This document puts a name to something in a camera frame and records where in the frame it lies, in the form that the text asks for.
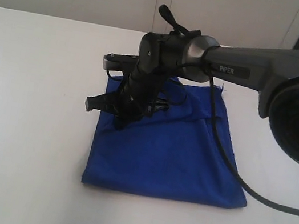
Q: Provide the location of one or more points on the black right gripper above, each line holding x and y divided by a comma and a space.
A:
141, 91

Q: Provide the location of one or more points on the blue towel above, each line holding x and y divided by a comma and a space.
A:
171, 155

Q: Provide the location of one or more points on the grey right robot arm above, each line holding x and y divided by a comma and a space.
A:
272, 73

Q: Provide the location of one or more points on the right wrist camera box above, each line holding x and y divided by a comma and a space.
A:
117, 62

